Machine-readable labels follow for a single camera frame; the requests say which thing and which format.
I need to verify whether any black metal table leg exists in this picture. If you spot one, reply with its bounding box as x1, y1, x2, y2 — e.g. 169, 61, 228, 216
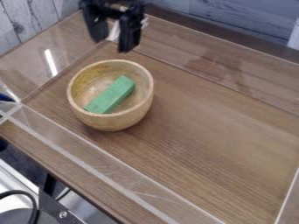
42, 174, 57, 196

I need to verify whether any black bracket with screw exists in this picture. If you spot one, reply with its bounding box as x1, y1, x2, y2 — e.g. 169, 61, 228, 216
36, 192, 86, 224

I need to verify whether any brown wooden bowl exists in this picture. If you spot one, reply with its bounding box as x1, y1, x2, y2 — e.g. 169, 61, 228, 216
66, 59, 155, 131

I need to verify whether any black cable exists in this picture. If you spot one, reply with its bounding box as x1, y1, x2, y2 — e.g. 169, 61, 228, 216
0, 189, 40, 224

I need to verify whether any clear acrylic corner bracket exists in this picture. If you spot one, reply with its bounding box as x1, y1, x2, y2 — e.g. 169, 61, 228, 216
107, 20, 120, 41

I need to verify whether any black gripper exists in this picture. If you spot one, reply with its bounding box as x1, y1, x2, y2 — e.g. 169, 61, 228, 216
78, 0, 145, 53

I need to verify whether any green rectangular block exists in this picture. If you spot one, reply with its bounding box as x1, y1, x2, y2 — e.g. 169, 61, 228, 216
84, 75, 136, 114

